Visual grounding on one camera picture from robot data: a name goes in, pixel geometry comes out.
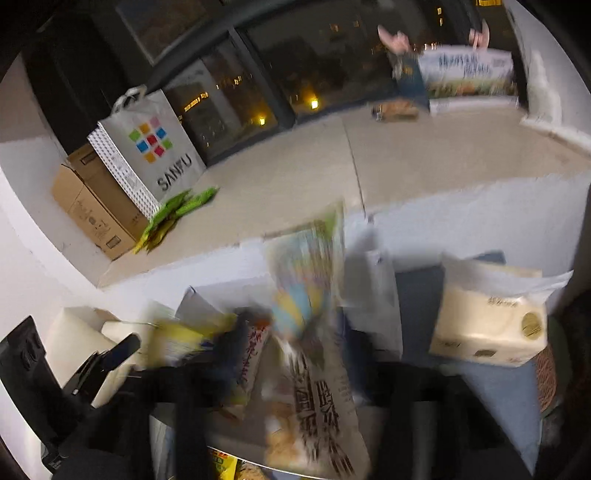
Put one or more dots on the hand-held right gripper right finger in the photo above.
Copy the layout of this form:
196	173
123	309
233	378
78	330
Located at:
438	383

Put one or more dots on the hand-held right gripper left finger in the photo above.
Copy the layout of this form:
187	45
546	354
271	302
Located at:
189	406

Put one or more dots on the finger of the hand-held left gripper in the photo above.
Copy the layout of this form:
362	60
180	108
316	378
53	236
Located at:
117	353

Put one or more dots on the yellow snack packet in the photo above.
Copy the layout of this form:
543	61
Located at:
180	341

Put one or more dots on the red print snack packet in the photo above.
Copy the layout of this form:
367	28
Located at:
254	355

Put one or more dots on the white cardboard box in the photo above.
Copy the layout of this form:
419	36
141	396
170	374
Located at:
383	300

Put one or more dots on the orange cracker packet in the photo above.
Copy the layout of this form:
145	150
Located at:
323	415

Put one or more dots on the colourful snack packet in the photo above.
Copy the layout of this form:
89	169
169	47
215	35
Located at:
300	277

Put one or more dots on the cream sofa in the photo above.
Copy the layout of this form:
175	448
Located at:
78	332

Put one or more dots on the cream tissue pack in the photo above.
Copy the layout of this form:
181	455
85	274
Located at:
485	327

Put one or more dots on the brown stone counter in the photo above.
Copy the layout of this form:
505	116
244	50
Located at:
549	378

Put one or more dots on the pile of green snack packets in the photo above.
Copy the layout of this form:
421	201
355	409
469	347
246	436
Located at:
171	212

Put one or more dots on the brown cardboard box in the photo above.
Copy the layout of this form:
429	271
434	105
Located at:
87	203

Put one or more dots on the white shopping bag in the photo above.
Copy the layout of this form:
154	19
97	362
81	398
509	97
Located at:
152	138

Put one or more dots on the brown snack packet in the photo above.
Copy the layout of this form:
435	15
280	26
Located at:
397	110

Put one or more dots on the dark blue bag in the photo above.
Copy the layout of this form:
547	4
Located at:
411	78

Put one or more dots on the printed white carton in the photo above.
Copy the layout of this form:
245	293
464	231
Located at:
466	69

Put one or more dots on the pink plastic item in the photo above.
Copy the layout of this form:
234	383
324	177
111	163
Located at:
393	39
479	37

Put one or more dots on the dark window frame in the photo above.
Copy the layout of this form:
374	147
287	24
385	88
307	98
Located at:
323	55

